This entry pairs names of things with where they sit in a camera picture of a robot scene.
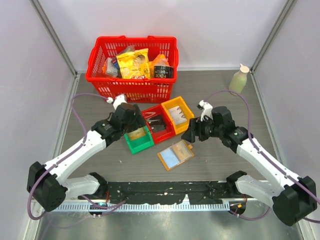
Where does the grey boxed item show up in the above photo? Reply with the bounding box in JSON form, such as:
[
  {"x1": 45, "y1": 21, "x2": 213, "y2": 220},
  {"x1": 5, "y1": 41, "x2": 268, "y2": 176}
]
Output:
[{"x1": 102, "y1": 57, "x2": 118, "y2": 78}]

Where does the green lotion bottle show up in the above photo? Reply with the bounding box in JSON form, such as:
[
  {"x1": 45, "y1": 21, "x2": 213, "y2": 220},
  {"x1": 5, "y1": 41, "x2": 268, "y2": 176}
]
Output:
[{"x1": 228, "y1": 64, "x2": 250, "y2": 95}]

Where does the black card in red bin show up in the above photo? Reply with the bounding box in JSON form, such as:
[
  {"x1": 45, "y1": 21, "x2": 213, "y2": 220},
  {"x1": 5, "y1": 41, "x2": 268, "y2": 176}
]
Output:
[{"x1": 147, "y1": 115, "x2": 167, "y2": 133}]

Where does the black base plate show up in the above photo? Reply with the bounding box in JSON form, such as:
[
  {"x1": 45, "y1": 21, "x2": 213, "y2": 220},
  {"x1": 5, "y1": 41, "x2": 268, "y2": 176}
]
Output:
[{"x1": 77, "y1": 180, "x2": 257, "y2": 205}]

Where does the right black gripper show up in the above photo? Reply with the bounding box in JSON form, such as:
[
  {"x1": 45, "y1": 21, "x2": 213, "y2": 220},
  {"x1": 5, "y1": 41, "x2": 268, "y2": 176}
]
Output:
[{"x1": 181, "y1": 114, "x2": 223, "y2": 143}]

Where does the black face cream jar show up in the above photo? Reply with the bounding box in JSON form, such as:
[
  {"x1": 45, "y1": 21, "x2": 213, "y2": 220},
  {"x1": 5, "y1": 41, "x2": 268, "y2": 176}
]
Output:
[{"x1": 153, "y1": 65, "x2": 174, "y2": 79}]

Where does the yellow snack bag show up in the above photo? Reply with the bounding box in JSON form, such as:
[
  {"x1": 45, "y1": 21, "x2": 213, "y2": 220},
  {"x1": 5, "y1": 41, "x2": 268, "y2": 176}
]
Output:
[{"x1": 116, "y1": 48, "x2": 151, "y2": 79}]

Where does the gold card in green bin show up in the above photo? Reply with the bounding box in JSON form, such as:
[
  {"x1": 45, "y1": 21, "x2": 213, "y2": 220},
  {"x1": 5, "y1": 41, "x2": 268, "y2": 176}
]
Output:
[{"x1": 127, "y1": 127, "x2": 146, "y2": 141}]

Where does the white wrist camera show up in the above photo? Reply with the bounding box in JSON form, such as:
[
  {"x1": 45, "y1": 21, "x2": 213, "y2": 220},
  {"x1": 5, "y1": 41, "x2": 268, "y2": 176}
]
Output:
[
  {"x1": 197, "y1": 100, "x2": 213, "y2": 122},
  {"x1": 106, "y1": 93, "x2": 127, "y2": 110}
]

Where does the orange snack packet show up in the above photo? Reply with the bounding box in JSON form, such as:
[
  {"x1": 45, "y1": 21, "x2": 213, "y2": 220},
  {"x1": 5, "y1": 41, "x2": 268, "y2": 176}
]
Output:
[{"x1": 148, "y1": 54, "x2": 169, "y2": 75}]

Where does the red plastic shopping basket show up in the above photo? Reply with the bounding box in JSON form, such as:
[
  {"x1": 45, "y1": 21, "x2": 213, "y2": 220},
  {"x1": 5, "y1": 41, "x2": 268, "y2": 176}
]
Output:
[{"x1": 85, "y1": 35, "x2": 179, "y2": 103}]

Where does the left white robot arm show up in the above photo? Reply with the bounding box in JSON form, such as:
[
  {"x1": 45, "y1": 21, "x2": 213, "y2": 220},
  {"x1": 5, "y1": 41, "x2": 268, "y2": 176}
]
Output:
[{"x1": 27, "y1": 103, "x2": 146, "y2": 212}]

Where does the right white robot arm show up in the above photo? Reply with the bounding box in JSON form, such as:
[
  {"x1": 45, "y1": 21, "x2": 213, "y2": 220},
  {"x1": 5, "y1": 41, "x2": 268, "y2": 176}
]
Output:
[{"x1": 181, "y1": 101, "x2": 318, "y2": 226}]

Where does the red plastic bin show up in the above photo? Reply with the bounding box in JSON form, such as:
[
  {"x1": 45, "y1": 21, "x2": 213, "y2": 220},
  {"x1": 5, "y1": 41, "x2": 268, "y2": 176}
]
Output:
[{"x1": 141, "y1": 104, "x2": 176, "y2": 144}]

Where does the white slotted cable duct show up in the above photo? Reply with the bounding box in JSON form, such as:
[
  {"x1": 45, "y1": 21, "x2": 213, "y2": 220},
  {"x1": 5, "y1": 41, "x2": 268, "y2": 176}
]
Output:
[{"x1": 52, "y1": 201, "x2": 230, "y2": 213}]

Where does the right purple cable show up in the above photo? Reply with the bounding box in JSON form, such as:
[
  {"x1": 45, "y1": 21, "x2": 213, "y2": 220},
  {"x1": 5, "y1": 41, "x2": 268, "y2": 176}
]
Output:
[{"x1": 206, "y1": 89, "x2": 320, "y2": 224}]

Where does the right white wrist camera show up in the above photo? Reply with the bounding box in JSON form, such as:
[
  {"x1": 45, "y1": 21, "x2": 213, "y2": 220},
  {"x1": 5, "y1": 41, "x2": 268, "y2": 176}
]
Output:
[{"x1": 197, "y1": 100, "x2": 213, "y2": 122}]

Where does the white card in yellow bin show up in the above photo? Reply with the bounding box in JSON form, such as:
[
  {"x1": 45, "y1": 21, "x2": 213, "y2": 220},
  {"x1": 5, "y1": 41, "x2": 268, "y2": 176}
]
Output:
[{"x1": 168, "y1": 105, "x2": 187, "y2": 125}]

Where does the yellow leather card holder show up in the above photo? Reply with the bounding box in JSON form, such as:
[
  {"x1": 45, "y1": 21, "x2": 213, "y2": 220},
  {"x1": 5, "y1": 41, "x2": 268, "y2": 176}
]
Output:
[{"x1": 157, "y1": 140, "x2": 194, "y2": 171}]

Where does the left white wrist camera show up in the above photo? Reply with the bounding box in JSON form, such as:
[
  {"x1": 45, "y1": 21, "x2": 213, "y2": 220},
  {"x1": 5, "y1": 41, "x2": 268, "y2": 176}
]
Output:
[{"x1": 106, "y1": 93, "x2": 127, "y2": 110}]

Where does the gold credit card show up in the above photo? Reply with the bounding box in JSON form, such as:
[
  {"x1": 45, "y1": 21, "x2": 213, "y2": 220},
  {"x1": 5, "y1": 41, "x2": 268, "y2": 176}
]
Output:
[{"x1": 171, "y1": 141, "x2": 192, "y2": 162}]

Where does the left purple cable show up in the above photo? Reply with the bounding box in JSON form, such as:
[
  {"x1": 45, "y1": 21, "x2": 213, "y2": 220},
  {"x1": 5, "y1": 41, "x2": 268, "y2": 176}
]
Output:
[{"x1": 27, "y1": 93, "x2": 127, "y2": 221}]

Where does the green plastic bin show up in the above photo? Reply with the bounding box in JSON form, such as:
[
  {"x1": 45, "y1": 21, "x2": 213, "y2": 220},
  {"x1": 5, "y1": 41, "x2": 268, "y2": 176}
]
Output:
[{"x1": 124, "y1": 126, "x2": 155, "y2": 154}]

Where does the yellow plastic bin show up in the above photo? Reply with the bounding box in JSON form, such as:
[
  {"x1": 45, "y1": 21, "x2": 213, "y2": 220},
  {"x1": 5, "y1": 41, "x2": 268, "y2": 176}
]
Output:
[{"x1": 161, "y1": 96, "x2": 195, "y2": 135}]

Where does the purple cable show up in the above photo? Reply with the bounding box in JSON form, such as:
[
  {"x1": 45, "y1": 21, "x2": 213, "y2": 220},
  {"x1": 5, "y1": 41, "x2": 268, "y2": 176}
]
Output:
[
  {"x1": 206, "y1": 89, "x2": 320, "y2": 224},
  {"x1": 27, "y1": 93, "x2": 127, "y2": 221}
]

